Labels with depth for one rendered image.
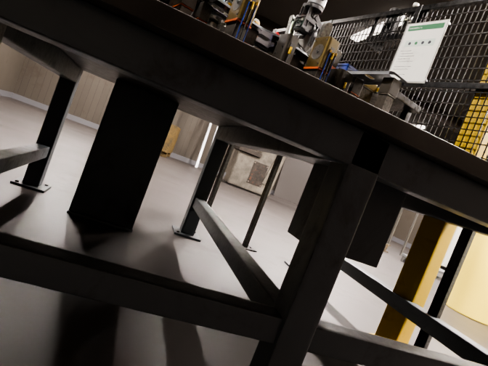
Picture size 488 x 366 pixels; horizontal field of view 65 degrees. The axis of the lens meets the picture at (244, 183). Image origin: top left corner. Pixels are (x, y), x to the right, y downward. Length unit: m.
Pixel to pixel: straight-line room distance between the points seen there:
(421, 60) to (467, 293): 2.25
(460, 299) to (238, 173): 5.26
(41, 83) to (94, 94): 1.16
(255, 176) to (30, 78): 5.66
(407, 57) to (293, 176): 8.61
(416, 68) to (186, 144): 8.48
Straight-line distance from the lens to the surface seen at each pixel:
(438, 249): 1.77
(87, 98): 10.15
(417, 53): 2.10
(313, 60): 1.52
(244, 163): 7.97
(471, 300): 3.77
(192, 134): 10.14
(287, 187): 10.47
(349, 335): 0.97
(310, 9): 1.76
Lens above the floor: 0.50
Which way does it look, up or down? 3 degrees down
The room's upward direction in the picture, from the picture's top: 21 degrees clockwise
